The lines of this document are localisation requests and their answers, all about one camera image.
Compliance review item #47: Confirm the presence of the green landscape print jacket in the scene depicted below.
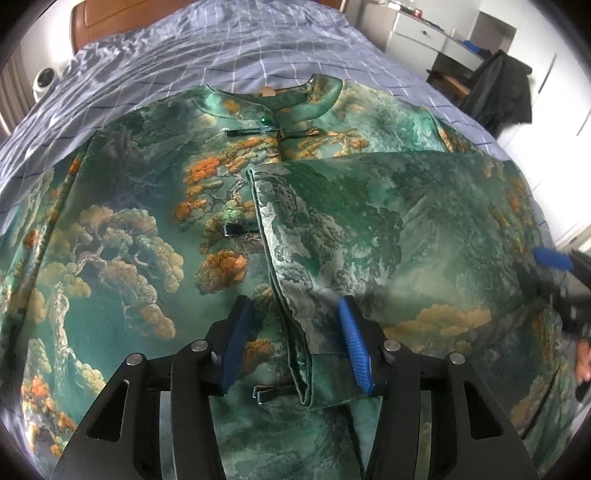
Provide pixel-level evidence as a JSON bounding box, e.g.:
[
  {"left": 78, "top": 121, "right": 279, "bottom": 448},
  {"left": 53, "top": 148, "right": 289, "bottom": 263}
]
[{"left": 1, "top": 75, "right": 575, "bottom": 479}]

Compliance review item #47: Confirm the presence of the person's right hand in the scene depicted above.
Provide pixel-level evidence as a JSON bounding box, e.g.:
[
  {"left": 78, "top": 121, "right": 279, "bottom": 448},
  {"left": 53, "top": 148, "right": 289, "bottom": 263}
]
[{"left": 574, "top": 339, "right": 591, "bottom": 385}]

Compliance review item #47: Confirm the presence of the dark jacket on chair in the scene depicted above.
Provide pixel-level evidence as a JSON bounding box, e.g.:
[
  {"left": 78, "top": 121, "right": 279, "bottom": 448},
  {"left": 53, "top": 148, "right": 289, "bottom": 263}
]
[{"left": 459, "top": 50, "right": 533, "bottom": 139}]

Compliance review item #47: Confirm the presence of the white drawer desk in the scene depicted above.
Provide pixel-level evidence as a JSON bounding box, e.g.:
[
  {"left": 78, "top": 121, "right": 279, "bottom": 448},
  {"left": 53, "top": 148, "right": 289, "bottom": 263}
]
[{"left": 358, "top": 4, "right": 484, "bottom": 80}]

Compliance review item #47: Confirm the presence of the blue checked bed cover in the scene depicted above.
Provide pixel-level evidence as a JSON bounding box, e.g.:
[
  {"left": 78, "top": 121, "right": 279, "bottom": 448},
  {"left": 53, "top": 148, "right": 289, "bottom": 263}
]
[{"left": 0, "top": 0, "right": 514, "bottom": 232}]

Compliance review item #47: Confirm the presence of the brown wooden headboard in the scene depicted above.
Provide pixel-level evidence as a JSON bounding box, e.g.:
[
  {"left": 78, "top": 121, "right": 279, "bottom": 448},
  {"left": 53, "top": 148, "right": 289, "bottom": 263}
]
[{"left": 71, "top": 1, "right": 351, "bottom": 51}]

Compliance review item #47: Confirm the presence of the white round camera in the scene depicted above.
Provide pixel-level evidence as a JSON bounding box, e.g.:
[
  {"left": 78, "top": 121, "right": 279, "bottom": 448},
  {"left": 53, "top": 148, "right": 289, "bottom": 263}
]
[{"left": 32, "top": 67, "right": 57, "bottom": 102}]

